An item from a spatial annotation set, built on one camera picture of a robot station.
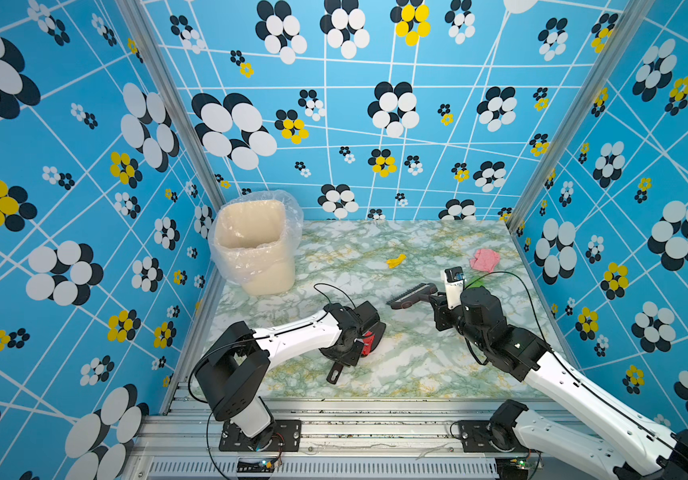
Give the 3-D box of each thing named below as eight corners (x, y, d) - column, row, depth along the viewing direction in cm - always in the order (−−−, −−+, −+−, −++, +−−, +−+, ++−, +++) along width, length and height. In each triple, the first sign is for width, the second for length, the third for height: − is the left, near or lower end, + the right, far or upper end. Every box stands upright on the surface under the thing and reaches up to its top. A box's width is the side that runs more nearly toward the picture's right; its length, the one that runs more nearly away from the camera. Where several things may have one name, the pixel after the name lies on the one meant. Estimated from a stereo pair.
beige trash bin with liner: (229, 310, 99) (195, 259, 77) (248, 245, 117) (225, 190, 95) (301, 310, 99) (287, 259, 77) (309, 245, 117) (299, 190, 95)
